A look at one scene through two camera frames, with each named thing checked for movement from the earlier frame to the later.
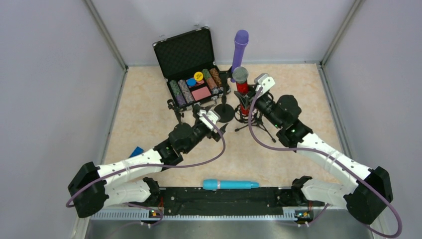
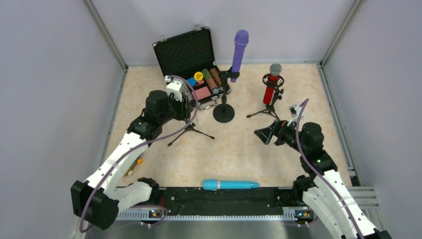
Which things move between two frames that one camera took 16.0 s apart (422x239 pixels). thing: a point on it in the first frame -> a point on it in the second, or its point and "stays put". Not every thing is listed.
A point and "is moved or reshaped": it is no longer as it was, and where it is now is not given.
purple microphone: [241, 39] stays put
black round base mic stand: [224, 112] stays put
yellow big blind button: [198, 75] stays put
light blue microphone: [216, 184] stays put
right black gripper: [252, 101] -> [276, 132]
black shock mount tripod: [257, 122] is moved or reshaped
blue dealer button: [191, 81] stays put
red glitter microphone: [240, 75] -> [275, 69]
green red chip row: [210, 81] stays put
